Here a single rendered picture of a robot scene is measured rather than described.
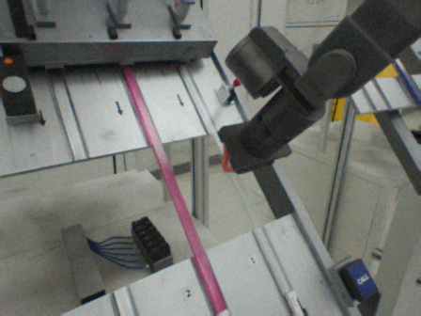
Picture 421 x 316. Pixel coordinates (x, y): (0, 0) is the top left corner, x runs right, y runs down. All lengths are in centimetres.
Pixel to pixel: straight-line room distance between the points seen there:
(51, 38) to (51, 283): 53
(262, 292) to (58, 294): 46
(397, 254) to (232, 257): 46
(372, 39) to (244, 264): 33
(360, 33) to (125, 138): 33
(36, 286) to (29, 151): 42
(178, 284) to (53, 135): 27
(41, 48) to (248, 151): 32
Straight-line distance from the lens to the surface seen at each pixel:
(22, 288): 82
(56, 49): 50
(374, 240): 145
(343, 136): 133
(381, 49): 30
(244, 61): 35
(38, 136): 46
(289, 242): 51
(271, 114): 35
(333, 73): 30
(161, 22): 57
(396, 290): 86
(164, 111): 51
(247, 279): 46
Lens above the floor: 114
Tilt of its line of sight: 23 degrees down
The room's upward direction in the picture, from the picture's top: straight up
